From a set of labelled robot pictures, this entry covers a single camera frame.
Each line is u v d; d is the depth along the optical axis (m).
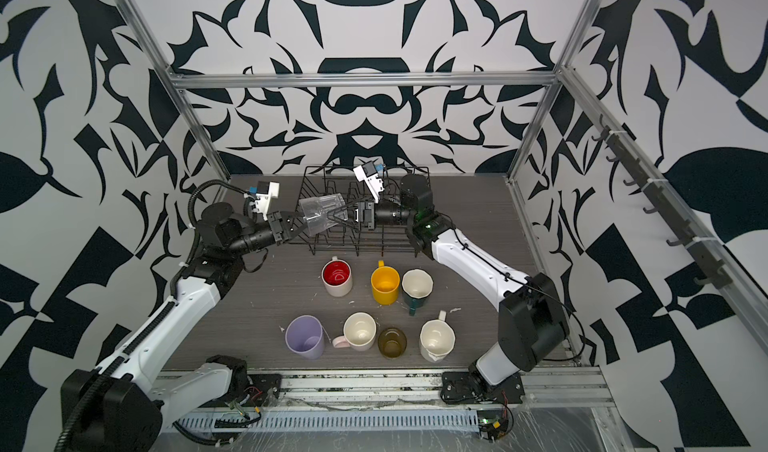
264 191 0.66
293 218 0.68
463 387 0.75
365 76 0.93
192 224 0.55
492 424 0.71
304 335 0.80
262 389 0.73
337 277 0.92
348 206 0.64
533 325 0.43
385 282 0.90
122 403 0.38
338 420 0.71
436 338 0.81
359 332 0.82
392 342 0.81
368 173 0.65
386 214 0.65
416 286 0.86
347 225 0.65
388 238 1.01
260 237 0.63
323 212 0.64
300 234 0.64
